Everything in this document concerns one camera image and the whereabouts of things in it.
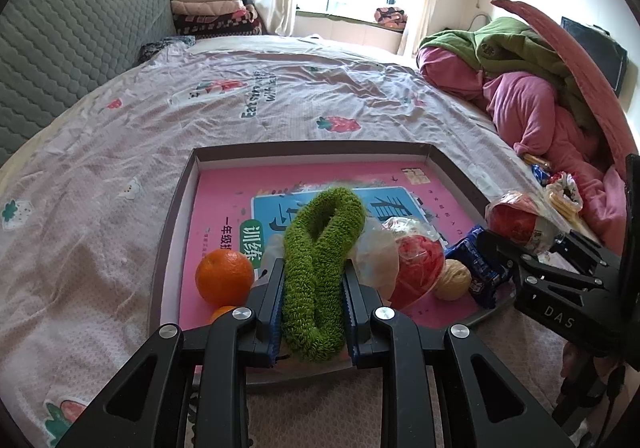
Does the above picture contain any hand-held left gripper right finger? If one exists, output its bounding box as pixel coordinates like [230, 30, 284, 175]
[341, 262, 581, 448]

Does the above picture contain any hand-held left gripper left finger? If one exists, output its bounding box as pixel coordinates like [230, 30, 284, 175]
[55, 258, 287, 448]

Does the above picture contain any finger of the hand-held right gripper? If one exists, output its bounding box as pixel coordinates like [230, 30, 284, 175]
[550, 231, 623, 274]
[470, 228, 608, 290]

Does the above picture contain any blue snack packet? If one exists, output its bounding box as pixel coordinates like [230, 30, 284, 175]
[445, 225, 516, 309]

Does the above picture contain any red snack packet white label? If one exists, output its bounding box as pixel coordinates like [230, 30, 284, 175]
[484, 191, 568, 256]

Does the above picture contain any orange tangerine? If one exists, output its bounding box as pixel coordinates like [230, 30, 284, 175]
[195, 248, 255, 308]
[209, 305, 241, 325]

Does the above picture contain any cream textured ball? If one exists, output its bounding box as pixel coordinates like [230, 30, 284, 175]
[435, 259, 472, 301]

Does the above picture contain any green fluffy ring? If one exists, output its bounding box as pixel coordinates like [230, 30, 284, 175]
[281, 185, 367, 363]

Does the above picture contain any cream pouch with black trim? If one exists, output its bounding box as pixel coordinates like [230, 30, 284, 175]
[255, 217, 401, 301]

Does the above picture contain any clear bag with red contents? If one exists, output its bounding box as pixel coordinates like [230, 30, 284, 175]
[389, 222, 447, 311]

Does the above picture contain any shallow grey cardboard box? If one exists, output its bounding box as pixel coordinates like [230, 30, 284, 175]
[147, 141, 521, 386]

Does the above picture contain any plastic bag of snacks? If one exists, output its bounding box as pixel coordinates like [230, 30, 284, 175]
[544, 171, 585, 219]

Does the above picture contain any pink book with blue print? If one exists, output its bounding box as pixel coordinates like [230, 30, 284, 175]
[177, 161, 488, 334]

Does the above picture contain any pink clothing pile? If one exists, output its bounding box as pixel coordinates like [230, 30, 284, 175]
[417, 47, 628, 249]

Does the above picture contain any pink quilted cushion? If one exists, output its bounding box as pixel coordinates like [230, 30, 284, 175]
[491, 0, 640, 169]

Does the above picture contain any black flat screen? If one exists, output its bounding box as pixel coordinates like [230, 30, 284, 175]
[560, 16, 628, 96]

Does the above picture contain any green jacket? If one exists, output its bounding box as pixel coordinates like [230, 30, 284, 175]
[419, 17, 596, 129]

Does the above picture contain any floral bag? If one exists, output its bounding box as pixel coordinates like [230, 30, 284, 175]
[374, 6, 408, 26]

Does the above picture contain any dark floral cloth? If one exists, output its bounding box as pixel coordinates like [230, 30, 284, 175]
[140, 36, 196, 62]

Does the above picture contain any dark checkered folded blanket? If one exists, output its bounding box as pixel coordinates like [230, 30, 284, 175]
[172, 8, 265, 39]

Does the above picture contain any pink folded blanket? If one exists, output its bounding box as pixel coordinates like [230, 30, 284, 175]
[171, 0, 247, 18]

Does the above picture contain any grey quilted headboard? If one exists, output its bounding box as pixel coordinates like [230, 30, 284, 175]
[0, 0, 176, 159]

